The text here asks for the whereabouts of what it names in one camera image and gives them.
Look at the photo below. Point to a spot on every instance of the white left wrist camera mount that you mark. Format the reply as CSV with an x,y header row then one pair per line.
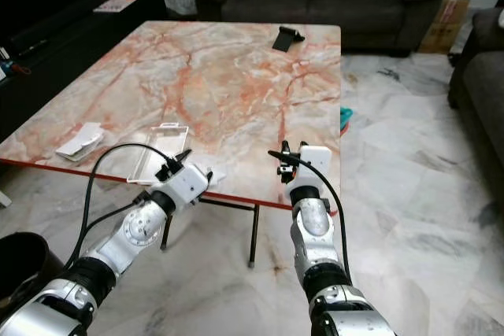
x,y
189,186

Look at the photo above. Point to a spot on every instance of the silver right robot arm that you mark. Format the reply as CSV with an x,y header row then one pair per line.
x,y
311,230

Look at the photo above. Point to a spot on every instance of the white folded paper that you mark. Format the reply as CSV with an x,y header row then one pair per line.
x,y
80,143

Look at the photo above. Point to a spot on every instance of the dark grey sofa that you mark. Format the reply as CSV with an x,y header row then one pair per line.
x,y
323,9

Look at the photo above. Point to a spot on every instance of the clear plastic package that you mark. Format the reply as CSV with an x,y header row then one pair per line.
x,y
150,159

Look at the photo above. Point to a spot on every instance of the black phone stand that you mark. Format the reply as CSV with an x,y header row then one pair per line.
x,y
286,38

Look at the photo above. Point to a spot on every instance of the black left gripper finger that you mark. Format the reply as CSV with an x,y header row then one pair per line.
x,y
184,158

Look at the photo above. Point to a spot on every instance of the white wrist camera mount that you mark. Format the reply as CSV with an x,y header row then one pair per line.
x,y
315,156
189,186

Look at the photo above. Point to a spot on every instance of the teal plastic object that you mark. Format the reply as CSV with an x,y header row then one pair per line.
x,y
345,120

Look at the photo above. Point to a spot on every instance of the dark grey armchair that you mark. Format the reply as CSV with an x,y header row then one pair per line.
x,y
480,92

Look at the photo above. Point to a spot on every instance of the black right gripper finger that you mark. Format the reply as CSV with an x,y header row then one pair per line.
x,y
303,149
284,149

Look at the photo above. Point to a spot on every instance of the black TV console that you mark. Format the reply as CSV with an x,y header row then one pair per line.
x,y
63,76

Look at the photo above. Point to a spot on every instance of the pink white magazine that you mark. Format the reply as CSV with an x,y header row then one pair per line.
x,y
116,4

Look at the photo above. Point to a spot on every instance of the pink marble table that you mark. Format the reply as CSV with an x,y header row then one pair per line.
x,y
205,92

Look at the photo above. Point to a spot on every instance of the black rubbish bin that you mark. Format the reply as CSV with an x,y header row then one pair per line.
x,y
39,261

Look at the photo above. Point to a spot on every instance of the brown cardboard box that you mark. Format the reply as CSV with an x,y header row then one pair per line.
x,y
449,25

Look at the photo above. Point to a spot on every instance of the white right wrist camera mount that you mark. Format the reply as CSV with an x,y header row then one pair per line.
x,y
315,156

